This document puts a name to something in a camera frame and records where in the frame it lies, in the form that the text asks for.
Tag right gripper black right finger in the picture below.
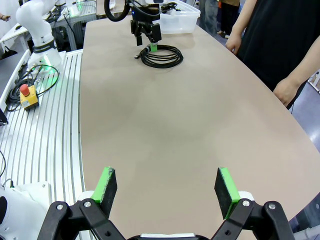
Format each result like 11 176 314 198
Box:
211 167 296 240

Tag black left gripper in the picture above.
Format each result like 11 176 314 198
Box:
130 6 162 52

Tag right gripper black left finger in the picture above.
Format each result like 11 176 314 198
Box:
37 166 126 240

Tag black USB extension cable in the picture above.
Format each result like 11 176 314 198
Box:
133 44 185 70

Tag black power cord with plug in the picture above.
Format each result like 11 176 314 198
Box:
161 1 182 13

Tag person's left forearm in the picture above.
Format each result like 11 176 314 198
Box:
287 37 320 87

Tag person's right forearm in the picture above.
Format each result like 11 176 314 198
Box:
232 0 263 38

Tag person's right hand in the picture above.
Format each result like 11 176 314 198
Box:
225 29 247 55

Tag person's left hand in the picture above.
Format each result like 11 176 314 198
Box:
273 76 305 108

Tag clear plastic storage container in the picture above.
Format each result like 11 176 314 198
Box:
158 0 201 35

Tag background person in jeans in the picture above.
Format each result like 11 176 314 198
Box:
199 0 221 36

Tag background grey workbench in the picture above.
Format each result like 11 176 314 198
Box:
48 0 98 52

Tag background person dark trousers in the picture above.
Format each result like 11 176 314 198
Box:
219 0 241 39

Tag yellow emergency stop button box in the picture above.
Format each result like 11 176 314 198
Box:
19 83 40 112

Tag person torso in black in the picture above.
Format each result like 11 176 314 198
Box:
236 0 320 111

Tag black corrugated cable hose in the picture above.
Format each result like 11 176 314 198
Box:
103 0 131 23

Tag white slotted aluminium base plate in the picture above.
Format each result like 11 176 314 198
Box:
0 48 87 240

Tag black emergency stop cable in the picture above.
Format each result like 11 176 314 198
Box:
5 64 61 112

